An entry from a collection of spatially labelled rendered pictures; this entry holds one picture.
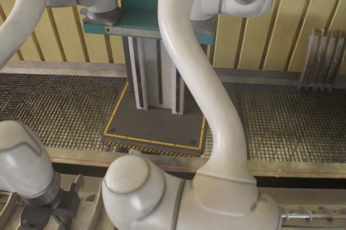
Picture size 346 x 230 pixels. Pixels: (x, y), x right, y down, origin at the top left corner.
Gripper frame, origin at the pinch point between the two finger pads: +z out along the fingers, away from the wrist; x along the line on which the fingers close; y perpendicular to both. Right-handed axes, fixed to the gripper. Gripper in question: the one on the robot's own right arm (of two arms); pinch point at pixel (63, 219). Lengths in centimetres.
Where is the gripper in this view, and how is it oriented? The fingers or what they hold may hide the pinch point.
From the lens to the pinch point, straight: 85.3
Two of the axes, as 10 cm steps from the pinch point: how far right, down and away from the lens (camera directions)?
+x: -10.0, -0.5, 0.5
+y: 0.7, -6.9, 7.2
